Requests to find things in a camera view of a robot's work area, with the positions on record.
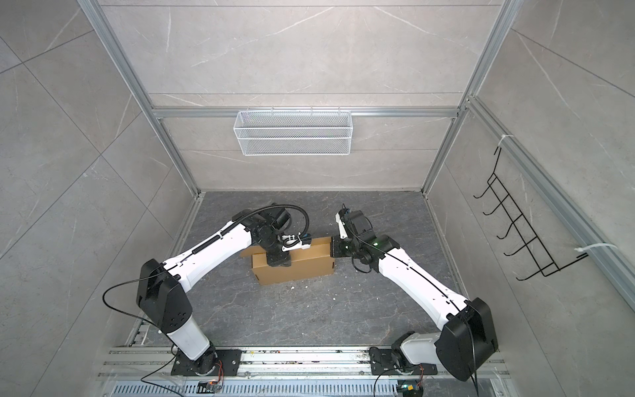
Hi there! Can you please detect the brown cardboard box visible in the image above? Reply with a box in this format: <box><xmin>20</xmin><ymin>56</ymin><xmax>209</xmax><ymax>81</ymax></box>
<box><xmin>240</xmin><ymin>237</ymin><xmax>335</xmax><ymax>286</ymax></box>

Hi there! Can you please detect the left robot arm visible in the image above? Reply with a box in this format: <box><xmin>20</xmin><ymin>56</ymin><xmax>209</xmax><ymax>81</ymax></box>
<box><xmin>137</xmin><ymin>203</ymin><xmax>292</xmax><ymax>375</ymax></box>

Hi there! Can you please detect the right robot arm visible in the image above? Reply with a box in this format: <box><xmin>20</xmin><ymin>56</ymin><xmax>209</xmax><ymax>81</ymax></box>
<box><xmin>336</xmin><ymin>208</ymin><xmax>499</xmax><ymax>381</ymax></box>

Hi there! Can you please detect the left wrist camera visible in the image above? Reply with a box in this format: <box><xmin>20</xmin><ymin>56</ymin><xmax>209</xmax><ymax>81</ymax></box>
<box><xmin>281</xmin><ymin>233</ymin><xmax>313</xmax><ymax>251</ymax></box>

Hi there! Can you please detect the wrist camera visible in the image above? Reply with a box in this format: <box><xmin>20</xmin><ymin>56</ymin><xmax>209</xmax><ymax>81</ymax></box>
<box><xmin>281</xmin><ymin>233</ymin><xmax>313</xmax><ymax>251</ymax></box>
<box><xmin>336</xmin><ymin>213</ymin><xmax>348</xmax><ymax>240</ymax></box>

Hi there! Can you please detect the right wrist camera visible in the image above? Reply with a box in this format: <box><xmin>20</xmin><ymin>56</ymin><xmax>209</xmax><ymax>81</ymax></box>
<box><xmin>336</xmin><ymin>213</ymin><xmax>348</xmax><ymax>240</ymax></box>

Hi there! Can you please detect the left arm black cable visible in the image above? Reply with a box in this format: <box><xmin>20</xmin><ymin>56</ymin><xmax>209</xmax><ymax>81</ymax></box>
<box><xmin>222</xmin><ymin>203</ymin><xmax>311</xmax><ymax>239</ymax></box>

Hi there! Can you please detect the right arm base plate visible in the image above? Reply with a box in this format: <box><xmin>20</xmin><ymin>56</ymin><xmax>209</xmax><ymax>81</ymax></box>
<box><xmin>368</xmin><ymin>347</ymin><xmax>438</xmax><ymax>376</ymax></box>

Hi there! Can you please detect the white wire mesh basket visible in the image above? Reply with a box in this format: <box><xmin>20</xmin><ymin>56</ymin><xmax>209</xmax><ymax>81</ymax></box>
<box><xmin>233</xmin><ymin>110</ymin><xmax>354</xmax><ymax>156</ymax></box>

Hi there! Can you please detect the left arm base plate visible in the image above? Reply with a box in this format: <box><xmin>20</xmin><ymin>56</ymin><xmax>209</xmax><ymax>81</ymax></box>
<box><xmin>170</xmin><ymin>349</ymin><xmax>242</xmax><ymax>376</ymax></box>

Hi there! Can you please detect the black wire hook rack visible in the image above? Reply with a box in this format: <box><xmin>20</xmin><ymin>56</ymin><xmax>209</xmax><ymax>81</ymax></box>
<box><xmin>473</xmin><ymin>147</ymin><xmax>590</xmax><ymax>282</ymax></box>

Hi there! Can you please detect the aluminium mounting rail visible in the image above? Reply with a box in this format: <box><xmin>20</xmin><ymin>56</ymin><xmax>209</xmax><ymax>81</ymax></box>
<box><xmin>97</xmin><ymin>345</ymin><xmax>512</xmax><ymax>381</ymax></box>

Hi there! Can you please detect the white cable tie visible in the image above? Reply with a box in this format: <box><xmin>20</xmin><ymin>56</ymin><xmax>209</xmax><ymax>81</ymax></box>
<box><xmin>574</xmin><ymin>243</ymin><xmax>618</xmax><ymax>252</ymax></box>

